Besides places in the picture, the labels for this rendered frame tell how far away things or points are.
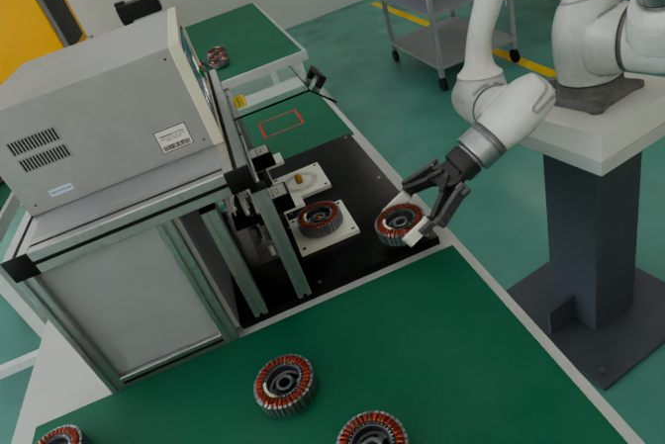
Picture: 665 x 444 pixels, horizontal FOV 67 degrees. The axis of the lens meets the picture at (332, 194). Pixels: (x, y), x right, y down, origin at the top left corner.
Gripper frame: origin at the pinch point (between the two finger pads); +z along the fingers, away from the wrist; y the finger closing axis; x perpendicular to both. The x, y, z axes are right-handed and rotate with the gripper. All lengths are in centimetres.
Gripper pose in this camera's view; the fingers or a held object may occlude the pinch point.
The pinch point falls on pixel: (401, 222)
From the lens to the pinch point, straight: 110.7
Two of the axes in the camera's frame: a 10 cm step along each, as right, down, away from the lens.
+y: -2.8, -4.6, 8.4
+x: -6.6, -5.4, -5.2
